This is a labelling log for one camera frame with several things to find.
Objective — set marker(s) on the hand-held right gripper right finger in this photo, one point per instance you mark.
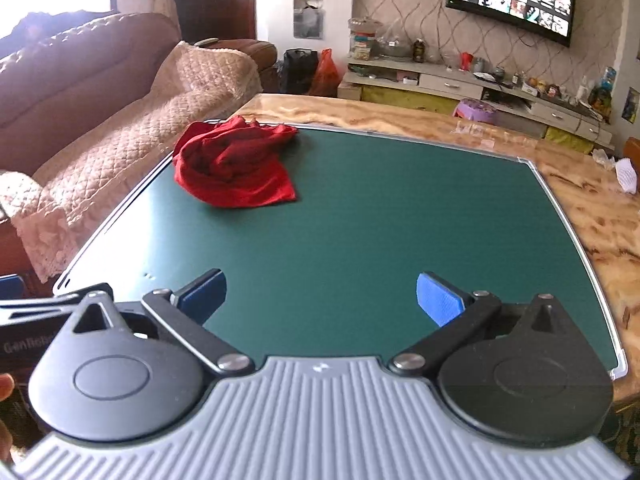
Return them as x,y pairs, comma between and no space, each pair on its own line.
440,300

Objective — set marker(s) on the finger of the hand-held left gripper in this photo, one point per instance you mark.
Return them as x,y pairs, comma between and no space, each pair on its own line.
40,307

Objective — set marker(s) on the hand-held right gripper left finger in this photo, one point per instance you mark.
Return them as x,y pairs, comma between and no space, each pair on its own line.
202,294

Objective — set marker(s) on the red shirt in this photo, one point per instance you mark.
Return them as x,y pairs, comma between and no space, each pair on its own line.
235,170

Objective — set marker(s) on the person's left hand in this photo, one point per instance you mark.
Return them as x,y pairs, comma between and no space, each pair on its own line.
6,387

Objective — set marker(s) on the beige quilted sofa cover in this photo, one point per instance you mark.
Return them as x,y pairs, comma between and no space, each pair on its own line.
150,125

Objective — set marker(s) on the purple plastic stool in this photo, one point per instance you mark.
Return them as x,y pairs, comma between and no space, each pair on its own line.
475,110

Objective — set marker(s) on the clear plastic bag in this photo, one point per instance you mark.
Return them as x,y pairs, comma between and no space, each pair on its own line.
604,156

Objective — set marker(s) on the grey television cabinet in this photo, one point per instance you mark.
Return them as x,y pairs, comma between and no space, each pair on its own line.
440,80

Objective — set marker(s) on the patterned carpet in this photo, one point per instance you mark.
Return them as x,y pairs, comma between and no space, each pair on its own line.
627,425

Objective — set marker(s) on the flat white crochet piece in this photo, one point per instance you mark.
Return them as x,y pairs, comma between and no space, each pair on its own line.
627,172

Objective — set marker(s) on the brown leather sofa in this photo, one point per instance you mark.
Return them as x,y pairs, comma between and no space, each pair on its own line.
75,75

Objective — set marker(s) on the red cup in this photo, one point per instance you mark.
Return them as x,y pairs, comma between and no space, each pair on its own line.
467,61

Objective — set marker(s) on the black bag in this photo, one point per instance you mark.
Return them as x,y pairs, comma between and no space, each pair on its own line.
297,70

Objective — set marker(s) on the red plastic bag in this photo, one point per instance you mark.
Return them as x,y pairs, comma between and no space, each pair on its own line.
325,77

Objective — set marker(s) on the dark jar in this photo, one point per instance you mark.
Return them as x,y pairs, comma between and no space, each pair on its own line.
419,51

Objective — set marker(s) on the large glass jar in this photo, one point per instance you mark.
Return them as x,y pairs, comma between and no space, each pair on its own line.
364,40

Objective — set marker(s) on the dark wooden door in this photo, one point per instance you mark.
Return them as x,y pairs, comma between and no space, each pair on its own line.
215,0

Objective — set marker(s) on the green mat with silver frame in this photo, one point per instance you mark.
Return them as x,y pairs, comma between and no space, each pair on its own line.
350,220

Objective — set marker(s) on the colourful wall poster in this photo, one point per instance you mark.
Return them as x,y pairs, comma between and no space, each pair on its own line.
631,105

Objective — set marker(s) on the grey wall poster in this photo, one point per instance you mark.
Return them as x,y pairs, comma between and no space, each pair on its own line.
307,19

